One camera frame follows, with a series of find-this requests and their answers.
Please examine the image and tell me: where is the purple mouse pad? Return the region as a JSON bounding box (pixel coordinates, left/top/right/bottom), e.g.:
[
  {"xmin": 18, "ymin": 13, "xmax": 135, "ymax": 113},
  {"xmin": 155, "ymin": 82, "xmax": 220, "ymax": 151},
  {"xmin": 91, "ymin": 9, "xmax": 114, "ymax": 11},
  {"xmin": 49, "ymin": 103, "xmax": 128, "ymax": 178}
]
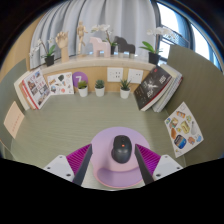
[{"xmin": 90, "ymin": 126, "xmax": 152, "ymax": 189}]

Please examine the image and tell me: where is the small succulent in white pot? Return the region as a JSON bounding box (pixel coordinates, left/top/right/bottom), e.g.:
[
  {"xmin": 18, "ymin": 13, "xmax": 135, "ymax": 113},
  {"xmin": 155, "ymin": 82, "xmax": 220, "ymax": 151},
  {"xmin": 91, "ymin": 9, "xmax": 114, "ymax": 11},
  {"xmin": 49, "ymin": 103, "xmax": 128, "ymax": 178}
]
[
  {"xmin": 77, "ymin": 80, "xmax": 89, "ymax": 98},
  {"xmin": 119, "ymin": 78, "xmax": 132, "ymax": 100},
  {"xmin": 94, "ymin": 79, "xmax": 106, "ymax": 98}
]

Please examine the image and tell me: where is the green desk partition panel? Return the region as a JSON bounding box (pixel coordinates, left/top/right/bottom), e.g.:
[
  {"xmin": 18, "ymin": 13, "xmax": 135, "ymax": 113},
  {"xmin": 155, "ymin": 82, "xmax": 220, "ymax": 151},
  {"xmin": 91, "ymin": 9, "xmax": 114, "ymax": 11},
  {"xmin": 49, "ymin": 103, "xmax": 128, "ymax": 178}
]
[
  {"xmin": 164, "ymin": 44, "xmax": 224, "ymax": 168},
  {"xmin": 0, "ymin": 59, "xmax": 29, "ymax": 158}
]

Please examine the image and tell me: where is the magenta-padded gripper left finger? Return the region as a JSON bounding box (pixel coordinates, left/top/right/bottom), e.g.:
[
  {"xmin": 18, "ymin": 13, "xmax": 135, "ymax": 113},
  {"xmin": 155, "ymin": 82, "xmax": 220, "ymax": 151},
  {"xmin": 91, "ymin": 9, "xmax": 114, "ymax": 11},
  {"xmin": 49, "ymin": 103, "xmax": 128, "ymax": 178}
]
[{"xmin": 43, "ymin": 143, "xmax": 94, "ymax": 187}]

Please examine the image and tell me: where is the white orchid in black pot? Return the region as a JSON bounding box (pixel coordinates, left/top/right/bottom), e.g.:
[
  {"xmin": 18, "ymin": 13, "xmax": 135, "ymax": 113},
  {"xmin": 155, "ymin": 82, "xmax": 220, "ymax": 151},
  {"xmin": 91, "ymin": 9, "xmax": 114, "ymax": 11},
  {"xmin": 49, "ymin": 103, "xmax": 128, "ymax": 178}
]
[
  {"xmin": 29, "ymin": 38, "xmax": 57, "ymax": 67},
  {"xmin": 138, "ymin": 27, "xmax": 174, "ymax": 66}
]

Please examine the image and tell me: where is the window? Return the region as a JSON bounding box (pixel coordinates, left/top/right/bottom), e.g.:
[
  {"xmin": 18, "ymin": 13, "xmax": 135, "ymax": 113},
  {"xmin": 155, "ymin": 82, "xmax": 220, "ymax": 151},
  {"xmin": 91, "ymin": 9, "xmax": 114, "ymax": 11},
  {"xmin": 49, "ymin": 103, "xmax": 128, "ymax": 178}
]
[{"xmin": 154, "ymin": 1, "xmax": 223, "ymax": 71}]

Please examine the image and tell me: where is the wooden mannequin figure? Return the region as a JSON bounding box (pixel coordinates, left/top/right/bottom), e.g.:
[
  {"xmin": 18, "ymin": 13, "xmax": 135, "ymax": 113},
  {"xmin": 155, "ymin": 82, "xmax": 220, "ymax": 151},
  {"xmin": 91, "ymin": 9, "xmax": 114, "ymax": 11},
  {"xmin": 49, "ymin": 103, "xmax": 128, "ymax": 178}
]
[{"xmin": 76, "ymin": 21, "xmax": 89, "ymax": 58}]

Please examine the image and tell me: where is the red-spined picture book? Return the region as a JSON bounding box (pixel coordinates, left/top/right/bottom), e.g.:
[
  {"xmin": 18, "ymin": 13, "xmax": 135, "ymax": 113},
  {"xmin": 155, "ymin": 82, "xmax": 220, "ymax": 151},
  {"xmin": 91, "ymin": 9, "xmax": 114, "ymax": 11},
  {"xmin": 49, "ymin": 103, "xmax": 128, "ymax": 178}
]
[{"xmin": 21, "ymin": 67, "xmax": 52, "ymax": 111}]

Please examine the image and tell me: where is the light wooden desk shelf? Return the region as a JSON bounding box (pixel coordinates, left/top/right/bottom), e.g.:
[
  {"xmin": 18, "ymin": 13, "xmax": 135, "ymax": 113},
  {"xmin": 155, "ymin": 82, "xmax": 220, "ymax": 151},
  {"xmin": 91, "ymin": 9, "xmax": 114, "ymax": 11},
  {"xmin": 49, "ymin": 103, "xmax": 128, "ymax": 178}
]
[{"xmin": 39, "ymin": 55, "xmax": 158, "ymax": 94}]

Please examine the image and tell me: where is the dark-covered book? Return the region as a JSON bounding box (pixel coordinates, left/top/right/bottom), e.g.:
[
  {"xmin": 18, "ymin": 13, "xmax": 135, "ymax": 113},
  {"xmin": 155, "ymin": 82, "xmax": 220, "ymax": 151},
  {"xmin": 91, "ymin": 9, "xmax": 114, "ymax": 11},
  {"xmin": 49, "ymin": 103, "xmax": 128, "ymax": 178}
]
[{"xmin": 133, "ymin": 65, "xmax": 173, "ymax": 112}]

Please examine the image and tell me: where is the wooden hand model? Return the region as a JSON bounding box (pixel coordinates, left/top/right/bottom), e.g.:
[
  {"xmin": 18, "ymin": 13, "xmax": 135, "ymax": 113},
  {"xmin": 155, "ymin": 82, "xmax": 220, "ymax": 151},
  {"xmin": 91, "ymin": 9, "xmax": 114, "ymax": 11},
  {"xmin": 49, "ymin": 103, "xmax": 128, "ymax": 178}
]
[{"xmin": 54, "ymin": 31, "xmax": 70, "ymax": 63}]

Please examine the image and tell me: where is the colourful sticker sheet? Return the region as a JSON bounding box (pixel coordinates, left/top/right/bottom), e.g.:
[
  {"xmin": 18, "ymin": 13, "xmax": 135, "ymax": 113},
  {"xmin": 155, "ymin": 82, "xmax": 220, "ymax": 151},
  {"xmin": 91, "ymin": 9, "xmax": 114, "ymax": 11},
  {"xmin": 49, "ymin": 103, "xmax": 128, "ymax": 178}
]
[{"xmin": 163, "ymin": 101, "xmax": 204, "ymax": 159}]

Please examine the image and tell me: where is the white book stack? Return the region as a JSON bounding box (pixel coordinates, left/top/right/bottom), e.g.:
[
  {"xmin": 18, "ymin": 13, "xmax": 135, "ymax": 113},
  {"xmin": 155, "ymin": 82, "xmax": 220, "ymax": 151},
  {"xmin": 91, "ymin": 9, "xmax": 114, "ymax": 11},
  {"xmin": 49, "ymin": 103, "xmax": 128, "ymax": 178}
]
[{"xmin": 151, "ymin": 63, "xmax": 184, "ymax": 114}]

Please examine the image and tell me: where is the purple round number sticker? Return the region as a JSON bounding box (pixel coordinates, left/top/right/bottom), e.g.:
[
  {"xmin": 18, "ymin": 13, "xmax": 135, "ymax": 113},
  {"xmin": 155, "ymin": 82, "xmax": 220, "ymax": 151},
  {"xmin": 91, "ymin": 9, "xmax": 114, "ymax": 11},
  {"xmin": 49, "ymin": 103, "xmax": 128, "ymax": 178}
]
[{"xmin": 72, "ymin": 71, "xmax": 89, "ymax": 88}]

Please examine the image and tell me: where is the black horse figure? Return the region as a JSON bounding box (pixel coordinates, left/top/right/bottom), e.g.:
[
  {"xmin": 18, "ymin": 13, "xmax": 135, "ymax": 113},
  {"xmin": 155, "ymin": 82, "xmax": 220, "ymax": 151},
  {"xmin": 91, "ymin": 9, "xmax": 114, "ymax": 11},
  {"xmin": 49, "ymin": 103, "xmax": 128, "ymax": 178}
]
[{"xmin": 113, "ymin": 35, "xmax": 137, "ymax": 59}]

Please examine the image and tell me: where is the brown book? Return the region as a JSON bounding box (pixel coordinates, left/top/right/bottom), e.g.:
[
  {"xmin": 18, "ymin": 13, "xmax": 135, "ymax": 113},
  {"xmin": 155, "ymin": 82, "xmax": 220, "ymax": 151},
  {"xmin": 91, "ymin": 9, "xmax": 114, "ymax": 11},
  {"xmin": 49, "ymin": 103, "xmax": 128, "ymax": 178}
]
[{"xmin": 19, "ymin": 81, "xmax": 36, "ymax": 111}]

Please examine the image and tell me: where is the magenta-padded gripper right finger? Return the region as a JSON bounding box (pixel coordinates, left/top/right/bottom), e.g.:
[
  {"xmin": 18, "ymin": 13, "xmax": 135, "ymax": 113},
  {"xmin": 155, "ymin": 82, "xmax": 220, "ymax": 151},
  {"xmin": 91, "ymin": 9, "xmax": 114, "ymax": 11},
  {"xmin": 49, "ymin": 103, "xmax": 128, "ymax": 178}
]
[{"xmin": 133, "ymin": 143, "xmax": 184, "ymax": 185}]

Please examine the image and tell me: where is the white orchid plant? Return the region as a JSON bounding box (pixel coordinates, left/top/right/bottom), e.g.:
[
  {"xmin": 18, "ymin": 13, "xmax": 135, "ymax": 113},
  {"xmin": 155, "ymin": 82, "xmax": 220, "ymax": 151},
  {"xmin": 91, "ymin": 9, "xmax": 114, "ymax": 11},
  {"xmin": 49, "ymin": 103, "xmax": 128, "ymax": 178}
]
[{"xmin": 90, "ymin": 23, "xmax": 118, "ymax": 56}]

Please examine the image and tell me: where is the beige card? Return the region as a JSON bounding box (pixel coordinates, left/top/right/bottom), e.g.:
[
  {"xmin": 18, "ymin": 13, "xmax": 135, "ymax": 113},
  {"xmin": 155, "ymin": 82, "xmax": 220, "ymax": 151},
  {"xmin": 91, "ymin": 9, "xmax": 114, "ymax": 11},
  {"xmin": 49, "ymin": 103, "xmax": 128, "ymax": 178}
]
[{"xmin": 3, "ymin": 100, "xmax": 26, "ymax": 140}]

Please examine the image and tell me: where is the pink horse figure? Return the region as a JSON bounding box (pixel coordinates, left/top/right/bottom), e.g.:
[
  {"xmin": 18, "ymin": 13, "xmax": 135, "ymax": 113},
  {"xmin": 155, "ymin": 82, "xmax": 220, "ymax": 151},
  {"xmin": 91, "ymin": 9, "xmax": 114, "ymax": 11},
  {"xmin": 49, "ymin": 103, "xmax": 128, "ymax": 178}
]
[{"xmin": 88, "ymin": 36, "xmax": 112, "ymax": 58}]

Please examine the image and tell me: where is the black computer mouse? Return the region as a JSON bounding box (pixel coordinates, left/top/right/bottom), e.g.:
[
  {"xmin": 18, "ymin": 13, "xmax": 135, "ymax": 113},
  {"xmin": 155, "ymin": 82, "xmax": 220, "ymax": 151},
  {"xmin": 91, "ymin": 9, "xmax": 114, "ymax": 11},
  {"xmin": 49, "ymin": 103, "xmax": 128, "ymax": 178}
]
[{"xmin": 110, "ymin": 134, "xmax": 134, "ymax": 164}]

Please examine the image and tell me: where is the grey curtain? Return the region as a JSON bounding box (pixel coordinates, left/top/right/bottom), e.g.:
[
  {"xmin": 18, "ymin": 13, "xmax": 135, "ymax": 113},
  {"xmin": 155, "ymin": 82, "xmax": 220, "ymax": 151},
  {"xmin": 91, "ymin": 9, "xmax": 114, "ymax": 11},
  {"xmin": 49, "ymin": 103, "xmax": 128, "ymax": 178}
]
[{"xmin": 29, "ymin": 0, "xmax": 161, "ymax": 70}]

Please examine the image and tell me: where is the white sticker sheet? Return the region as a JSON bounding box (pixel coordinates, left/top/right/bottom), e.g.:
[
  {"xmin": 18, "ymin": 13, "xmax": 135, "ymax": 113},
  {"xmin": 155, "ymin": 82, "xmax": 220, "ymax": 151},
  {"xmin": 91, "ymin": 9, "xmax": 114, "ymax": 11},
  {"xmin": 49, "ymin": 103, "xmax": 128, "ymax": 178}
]
[{"xmin": 46, "ymin": 71, "xmax": 75, "ymax": 97}]

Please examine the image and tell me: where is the white wall socket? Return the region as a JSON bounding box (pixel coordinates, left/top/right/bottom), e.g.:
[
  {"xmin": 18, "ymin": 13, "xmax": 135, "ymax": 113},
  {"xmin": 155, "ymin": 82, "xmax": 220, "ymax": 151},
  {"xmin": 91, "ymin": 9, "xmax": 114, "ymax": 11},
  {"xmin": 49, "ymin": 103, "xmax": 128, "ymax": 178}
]
[
  {"xmin": 127, "ymin": 68, "xmax": 144, "ymax": 85},
  {"xmin": 106, "ymin": 66, "xmax": 124, "ymax": 83}
]

